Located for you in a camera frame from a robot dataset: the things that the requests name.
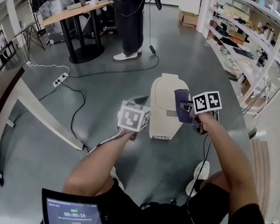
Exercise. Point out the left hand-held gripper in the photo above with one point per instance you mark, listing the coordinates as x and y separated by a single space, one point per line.
130 118

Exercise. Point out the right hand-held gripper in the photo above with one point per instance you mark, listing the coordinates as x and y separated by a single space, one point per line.
206 101

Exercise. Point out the beige pedal trash bin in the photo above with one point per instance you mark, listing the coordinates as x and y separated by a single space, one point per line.
163 94

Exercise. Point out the purple cloth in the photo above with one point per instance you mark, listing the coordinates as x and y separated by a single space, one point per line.
180 115

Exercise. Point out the person's left forearm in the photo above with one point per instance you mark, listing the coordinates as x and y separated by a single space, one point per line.
100 162

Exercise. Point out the person's right forearm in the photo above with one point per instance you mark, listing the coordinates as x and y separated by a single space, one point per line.
228 162

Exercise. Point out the black keyboard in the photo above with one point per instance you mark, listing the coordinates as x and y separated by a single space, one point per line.
243 52

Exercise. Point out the person's right white sneaker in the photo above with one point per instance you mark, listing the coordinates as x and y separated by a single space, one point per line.
199 176

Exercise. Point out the person's white sneaker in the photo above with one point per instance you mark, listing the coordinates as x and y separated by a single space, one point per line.
116 178
199 176

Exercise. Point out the person's right leg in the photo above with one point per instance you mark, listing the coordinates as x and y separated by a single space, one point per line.
218 181

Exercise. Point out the white shelving unit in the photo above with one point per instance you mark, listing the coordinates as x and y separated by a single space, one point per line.
247 31

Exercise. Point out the person's left white sneaker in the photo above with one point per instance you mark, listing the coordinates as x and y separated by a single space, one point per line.
116 178

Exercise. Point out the cardboard box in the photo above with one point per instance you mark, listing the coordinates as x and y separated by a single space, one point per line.
189 19

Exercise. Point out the white power strip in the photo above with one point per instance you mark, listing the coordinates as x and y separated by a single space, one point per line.
60 79

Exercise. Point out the white desk with brown top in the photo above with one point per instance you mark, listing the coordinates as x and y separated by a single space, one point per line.
37 111

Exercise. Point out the round wooden table black legs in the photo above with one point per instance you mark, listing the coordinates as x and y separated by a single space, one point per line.
70 14

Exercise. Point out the person's black shorts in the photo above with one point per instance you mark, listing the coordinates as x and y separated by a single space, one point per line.
158 213

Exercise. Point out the plastic-wrapped machine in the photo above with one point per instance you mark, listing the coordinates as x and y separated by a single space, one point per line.
56 4

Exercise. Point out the black tablet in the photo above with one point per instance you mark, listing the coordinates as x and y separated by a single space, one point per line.
72 209

